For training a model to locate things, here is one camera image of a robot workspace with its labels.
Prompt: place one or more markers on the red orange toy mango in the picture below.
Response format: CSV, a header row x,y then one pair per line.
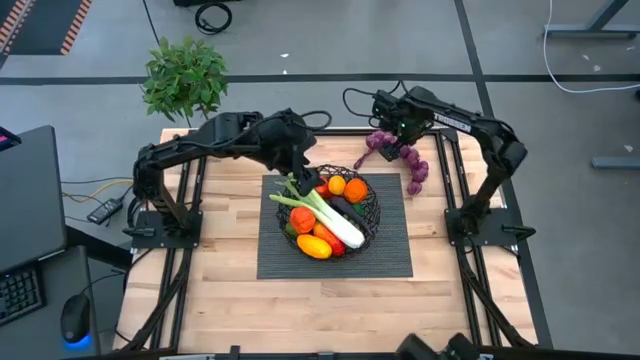
x,y
331,241

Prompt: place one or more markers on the dark grey desk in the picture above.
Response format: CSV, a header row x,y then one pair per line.
x,y
55,280

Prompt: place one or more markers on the grey metal floor foot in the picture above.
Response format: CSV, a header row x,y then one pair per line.
x,y
617,162

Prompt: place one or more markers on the black power adapter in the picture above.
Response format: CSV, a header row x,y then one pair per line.
x,y
105,211

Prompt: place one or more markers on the green round toy fruit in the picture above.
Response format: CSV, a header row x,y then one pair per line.
x,y
359,209

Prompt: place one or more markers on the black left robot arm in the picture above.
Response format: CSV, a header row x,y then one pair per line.
x,y
200,142

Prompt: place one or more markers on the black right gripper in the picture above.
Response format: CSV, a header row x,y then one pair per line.
x,y
407,120

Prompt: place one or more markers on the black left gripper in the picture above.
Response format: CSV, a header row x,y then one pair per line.
x,y
285,140

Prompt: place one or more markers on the pale green toy celery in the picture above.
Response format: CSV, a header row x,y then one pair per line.
x,y
335,225

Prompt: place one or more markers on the orange toy carrot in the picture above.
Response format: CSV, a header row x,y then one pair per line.
x,y
324,191

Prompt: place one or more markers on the yellow toy lemon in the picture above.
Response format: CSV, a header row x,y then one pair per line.
x,y
337,185

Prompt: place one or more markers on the black metal table frame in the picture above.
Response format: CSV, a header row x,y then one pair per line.
x,y
345,132

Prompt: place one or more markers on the black rounded equipment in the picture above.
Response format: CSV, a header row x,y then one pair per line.
x,y
415,347

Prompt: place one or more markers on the grey woven placemat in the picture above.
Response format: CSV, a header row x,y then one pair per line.
x,y
390,250

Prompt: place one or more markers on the purple eggplant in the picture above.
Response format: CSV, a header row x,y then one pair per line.
x,y
345,207

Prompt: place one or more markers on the large dark desk monitor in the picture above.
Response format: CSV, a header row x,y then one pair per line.
x,y
30,200

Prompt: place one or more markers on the black backlit keyboard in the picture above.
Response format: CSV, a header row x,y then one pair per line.
x,y
20,295

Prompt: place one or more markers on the orange-red pepper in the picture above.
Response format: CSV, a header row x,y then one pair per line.
x,y
302,220

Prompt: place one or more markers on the black glowing computer mouse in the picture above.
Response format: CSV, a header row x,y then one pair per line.
x,y
75,315

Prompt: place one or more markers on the round orange toy tangerine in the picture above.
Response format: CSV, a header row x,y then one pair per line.
x,y
356,191

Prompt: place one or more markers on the black orange striped floor mat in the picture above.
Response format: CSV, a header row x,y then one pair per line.
x,y
45,25

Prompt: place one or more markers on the green leafy potted plant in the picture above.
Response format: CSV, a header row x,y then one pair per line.
x,y
185,77

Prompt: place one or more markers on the grey metal table legs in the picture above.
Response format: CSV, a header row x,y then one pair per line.
x,y
590,29

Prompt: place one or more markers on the red black device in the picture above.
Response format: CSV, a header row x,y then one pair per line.
x,y
7,140

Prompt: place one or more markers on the yellow toy pepper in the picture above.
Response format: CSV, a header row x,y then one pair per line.
x,y
314,247

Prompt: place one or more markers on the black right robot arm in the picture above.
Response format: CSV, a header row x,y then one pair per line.
x,y
495,140

